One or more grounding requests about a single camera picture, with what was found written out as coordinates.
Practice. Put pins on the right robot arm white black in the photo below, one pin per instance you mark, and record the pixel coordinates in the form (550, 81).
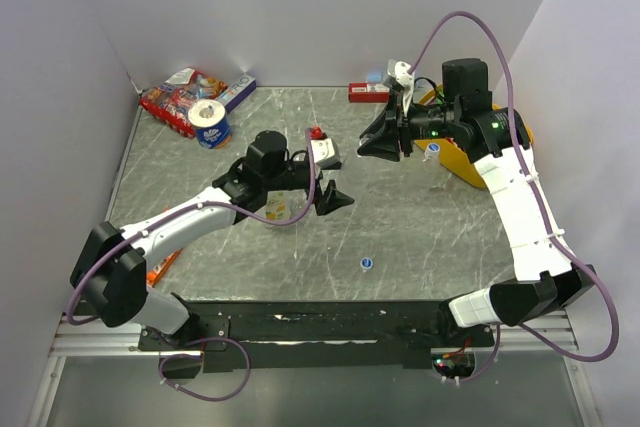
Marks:
(497, 144)

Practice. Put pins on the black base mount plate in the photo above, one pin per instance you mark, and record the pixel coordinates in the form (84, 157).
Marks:
(235, 334)

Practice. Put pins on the electronics board with leds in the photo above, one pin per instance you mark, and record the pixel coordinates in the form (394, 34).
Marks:
(453, 366)

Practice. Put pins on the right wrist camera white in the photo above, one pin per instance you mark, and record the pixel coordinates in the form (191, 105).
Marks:
(400, 78)

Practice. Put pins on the yellow plastic basket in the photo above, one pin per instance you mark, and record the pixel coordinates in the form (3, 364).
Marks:
(451, 157)

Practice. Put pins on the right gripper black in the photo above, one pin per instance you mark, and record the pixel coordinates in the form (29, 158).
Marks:
(382, 136)

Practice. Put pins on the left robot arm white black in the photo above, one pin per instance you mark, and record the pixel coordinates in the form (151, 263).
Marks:
(110, 274)

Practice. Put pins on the orange snack box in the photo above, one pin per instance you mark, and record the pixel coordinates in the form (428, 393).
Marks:
(155, 275)

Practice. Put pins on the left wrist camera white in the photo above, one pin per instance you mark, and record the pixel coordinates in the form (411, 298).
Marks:
(325, 150)

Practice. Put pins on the clear bottle yellow label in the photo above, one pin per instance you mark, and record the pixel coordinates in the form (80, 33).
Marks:
(277, 209)

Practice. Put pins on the toilet paper roll blue wrap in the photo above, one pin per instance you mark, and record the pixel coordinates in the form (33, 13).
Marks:
(208, 119)

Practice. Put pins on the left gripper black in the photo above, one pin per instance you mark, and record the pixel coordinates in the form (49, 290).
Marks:
(331, 198)

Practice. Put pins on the purple white box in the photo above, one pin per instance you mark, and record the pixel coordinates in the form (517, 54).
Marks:
(237, 92)

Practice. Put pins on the red box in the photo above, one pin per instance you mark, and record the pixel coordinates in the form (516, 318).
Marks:
(368, 93)

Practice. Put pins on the blue box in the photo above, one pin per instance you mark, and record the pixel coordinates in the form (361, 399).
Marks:
(377, 78)

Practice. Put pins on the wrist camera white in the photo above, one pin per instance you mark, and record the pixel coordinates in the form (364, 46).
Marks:
(400, 78)
(325, 150)

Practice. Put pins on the red snack bag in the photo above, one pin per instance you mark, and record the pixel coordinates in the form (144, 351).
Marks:
(171, 101)

